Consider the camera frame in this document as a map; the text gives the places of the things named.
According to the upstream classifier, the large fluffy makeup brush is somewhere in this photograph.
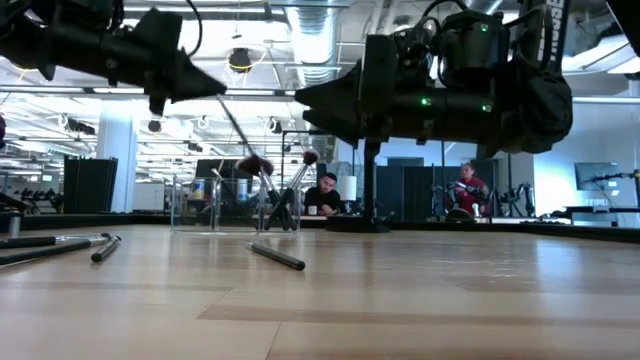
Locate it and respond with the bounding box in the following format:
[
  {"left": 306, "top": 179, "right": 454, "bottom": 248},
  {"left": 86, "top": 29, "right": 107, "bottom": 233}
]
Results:
[{"left": 234, "top": 152, "right": 297, "bottom": 232}]

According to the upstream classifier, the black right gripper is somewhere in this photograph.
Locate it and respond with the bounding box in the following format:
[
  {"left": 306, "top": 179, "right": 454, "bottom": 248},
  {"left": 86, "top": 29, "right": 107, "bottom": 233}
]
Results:
[{"left": 293, "top": 33, "right": 434, "bottom": 148}]

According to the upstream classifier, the long ceiling light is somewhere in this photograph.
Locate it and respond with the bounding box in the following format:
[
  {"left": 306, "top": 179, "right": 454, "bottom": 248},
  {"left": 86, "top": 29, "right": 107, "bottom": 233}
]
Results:
[{"left": 0, "top": 85, "right": 296, "bottom": 97}]

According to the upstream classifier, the black gantry frame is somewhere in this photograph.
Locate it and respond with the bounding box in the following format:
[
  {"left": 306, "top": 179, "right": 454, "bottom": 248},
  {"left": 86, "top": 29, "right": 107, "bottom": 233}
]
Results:
[{"left": 280, "top": 128, "right": 337, "bottom": 221}]

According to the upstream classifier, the silver ceiling duct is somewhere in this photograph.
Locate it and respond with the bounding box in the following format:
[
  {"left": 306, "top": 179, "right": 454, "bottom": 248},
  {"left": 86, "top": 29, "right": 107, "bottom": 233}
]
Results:
[{"left": 285, "top": 0, "right": 342, "bottom": 151}]

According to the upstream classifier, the grey ceiling pipe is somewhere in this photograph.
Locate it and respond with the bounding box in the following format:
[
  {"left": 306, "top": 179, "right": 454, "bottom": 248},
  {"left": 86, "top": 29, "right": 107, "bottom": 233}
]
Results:
[{"left": 122, "top": 3, "right": 289, "bottom": 22}]

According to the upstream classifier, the person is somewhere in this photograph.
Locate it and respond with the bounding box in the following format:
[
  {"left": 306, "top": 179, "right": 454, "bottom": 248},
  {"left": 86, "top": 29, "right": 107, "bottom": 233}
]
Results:
[
  {"left": 303, "top": 172, "right": 343, "bottom": 217},
  {"left": 451, "top": 162, "right": 494, "bottom": 217}
]

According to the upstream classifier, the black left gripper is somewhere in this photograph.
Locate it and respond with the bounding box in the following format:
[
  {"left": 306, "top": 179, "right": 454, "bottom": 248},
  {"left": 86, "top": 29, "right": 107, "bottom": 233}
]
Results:
[{"left": 102, "top": 7, "right": 228, "bottom": 117}]

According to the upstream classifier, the round-head black makeup brush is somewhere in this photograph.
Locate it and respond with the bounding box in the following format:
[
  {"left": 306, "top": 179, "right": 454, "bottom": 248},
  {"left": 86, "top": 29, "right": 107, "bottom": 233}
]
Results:
[{"left": 263, "top": 148, "right": 321, "bottom": 232}]

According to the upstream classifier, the white table lamp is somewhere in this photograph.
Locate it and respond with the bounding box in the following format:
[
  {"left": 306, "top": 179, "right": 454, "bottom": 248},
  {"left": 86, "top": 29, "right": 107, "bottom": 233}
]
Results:
[{"left": 339, "top": 174, "right": 357, "bottom": 202}]

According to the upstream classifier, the black ceiling cord reel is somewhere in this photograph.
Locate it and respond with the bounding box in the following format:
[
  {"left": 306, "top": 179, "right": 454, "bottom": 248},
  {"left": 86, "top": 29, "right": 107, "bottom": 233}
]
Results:
[{"left": 227, "top": 46, "right": 255, "bottom": 75}]

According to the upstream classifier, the grey metal post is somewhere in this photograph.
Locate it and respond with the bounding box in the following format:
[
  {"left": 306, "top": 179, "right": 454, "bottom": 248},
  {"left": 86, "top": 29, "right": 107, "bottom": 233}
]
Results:
[{"left": 6, "top": 209, "right": 23, "bottom": 239}]

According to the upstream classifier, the black dome object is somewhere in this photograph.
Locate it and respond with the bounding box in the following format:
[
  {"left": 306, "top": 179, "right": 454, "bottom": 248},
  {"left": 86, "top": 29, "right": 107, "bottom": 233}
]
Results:
[{"left": 446, "top": 207, "right": 476, "bottom": 224}]

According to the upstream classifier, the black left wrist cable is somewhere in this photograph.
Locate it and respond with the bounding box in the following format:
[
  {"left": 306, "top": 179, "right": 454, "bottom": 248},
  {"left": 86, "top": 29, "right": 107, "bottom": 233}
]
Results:
[{"left": 183, "top": 0, "right": 204, "bottom": 58}]

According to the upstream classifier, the wall monitor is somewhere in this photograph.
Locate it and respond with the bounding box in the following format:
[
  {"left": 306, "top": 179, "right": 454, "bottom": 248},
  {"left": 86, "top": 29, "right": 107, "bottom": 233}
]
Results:
[{"left": 573, "top": 161, "right": 621, "bottom": 192}]

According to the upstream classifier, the white building column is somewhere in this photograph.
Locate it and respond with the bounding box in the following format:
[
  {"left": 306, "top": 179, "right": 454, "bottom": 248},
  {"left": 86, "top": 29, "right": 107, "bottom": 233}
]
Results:
[{"left": 95, "top": 107, "right": 139, "bottom": 215}]

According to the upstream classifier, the background work table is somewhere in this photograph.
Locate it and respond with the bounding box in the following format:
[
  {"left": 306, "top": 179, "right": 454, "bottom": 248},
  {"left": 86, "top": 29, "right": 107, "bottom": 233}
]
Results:
[{"left": 538, "top": 203, "right": 640, "bottom": 227}]

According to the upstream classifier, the clear acrylic brush organizer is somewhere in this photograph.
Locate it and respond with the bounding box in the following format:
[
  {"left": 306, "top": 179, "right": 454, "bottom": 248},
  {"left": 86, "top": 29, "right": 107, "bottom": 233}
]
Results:
[{"left": 169, "top": 174, "right": 304, "bottom": 235}]

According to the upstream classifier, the black room divider panel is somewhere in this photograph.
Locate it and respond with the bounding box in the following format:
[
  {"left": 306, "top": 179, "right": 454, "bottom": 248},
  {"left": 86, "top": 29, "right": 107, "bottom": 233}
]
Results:
[
  {"left": 375, "top": 157, "right": 512, "bottom": 221},
  {"left": 62, "top": 156, "right": 120, "bottom": 215}
]

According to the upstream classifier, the black gooseneck desk lamp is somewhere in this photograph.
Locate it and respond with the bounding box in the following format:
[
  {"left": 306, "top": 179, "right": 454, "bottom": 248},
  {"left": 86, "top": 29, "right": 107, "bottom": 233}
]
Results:
[{"left": 325, "top": 138, "right": 396, "bottom": 235}]

